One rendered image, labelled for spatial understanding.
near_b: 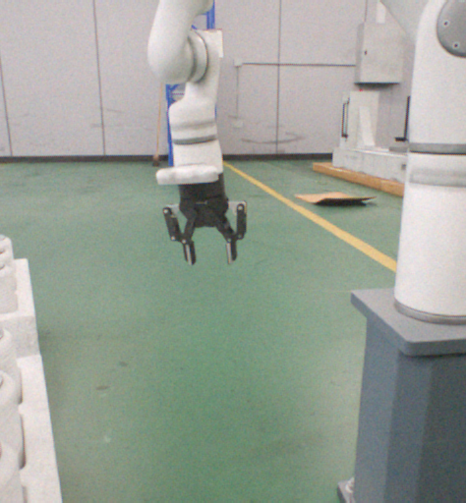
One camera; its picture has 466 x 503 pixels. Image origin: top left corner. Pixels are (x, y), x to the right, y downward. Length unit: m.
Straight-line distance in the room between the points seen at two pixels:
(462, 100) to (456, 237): 0.13
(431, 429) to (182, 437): 0.43
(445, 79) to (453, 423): 0.34
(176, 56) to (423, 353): 0.48
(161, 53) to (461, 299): 0.48
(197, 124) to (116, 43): 6.13
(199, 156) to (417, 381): 0.42
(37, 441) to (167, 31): 0.52
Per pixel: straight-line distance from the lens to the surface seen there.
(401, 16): 0.59
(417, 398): 0.54
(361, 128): 4.84
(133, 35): 6.82
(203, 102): 0.72
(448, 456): 0.59
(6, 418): 0.53
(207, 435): 0.84
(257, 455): 0.80
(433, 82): 0.50
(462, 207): 0.50
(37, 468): 0.53
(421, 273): 0.52
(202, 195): 0.72
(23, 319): 0.90
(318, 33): 7.17
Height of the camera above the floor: 0.50
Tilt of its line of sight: 15 degrees down
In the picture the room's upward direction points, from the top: straight up
